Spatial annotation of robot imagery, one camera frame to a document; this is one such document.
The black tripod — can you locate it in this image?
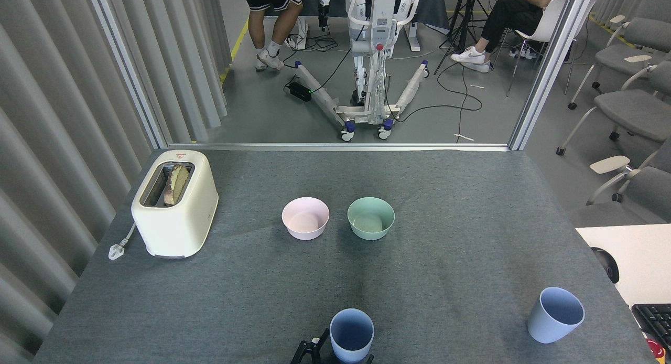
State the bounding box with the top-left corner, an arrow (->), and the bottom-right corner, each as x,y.
435,0 -> 493,75

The white wheeled stand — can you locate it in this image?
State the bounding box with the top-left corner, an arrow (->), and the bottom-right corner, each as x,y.
294,0 -> 430,142

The silver frame post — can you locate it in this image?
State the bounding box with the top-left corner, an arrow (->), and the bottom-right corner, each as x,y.
508,0 -> 598,151
86,0 -> 169,148

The black computer mouse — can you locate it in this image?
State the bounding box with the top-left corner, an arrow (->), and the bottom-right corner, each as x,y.
591,247 -> 620,284

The cream toaster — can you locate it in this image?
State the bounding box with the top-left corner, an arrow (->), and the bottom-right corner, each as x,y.
131,149 -> 219,259

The white chair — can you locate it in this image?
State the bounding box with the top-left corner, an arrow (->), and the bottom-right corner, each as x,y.
506,0 -> 598,97

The white desk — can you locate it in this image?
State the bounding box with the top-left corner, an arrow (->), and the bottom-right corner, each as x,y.
576,224 -> 671,364

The bread slice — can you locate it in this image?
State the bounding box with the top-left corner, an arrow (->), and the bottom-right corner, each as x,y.
164,165 -> 189,206

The grey office chair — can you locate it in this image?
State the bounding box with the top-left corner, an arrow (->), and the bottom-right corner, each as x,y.
569,15 -> 671,110
566,138 -> 671,228
557,60 -> 671,156

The white toaster plug cable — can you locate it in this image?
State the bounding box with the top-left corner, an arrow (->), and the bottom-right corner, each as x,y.
109,222 -> 137,261

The pink bowl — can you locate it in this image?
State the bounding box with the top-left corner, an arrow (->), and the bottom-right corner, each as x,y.
282,197 -> 330,241

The silver table edge rail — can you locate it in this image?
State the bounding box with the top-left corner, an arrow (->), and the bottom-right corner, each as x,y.
168,143 -> 510,152

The grey pleated curtain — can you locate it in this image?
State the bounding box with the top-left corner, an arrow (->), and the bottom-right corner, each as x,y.
0,0 -> 232,364
592,0 -> 671,26

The blue plastic cup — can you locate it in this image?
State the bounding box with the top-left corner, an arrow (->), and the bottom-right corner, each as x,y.
527,287 -> 585,344
330,308 -> 375,363

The black keyboard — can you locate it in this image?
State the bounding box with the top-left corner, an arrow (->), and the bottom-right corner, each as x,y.
632,304 -> 671,354

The green bowl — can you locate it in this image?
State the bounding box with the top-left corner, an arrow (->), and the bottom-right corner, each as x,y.
347,197 -> 395,241

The person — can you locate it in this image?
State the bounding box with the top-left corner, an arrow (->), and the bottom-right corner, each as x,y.
451,0 -> 572,73
241,0 -> 305,72

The black floor cable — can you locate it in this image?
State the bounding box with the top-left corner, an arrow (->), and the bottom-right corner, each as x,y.
282,31 -> 353,94
385,62 -> 483,144

